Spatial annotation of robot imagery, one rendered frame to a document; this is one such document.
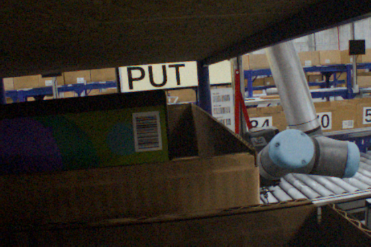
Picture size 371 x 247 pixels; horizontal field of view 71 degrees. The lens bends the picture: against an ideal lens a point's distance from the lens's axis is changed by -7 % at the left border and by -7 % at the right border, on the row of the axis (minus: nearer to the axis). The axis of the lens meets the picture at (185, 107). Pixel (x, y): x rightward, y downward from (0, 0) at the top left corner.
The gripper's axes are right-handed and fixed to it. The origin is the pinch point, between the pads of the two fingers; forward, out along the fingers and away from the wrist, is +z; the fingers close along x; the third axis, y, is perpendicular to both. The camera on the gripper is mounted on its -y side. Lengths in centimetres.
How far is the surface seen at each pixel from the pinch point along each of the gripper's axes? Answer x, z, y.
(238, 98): -0.1, -3.6, -26.4
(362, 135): 95, 61, -22
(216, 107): -8.5, -2.4, -24.5
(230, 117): -3.4, -0.3, -20.8
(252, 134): 2.7, -2.1, -12.6
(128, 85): -39, -9, -34
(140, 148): -30, -72, 9
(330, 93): 354, 437, -223
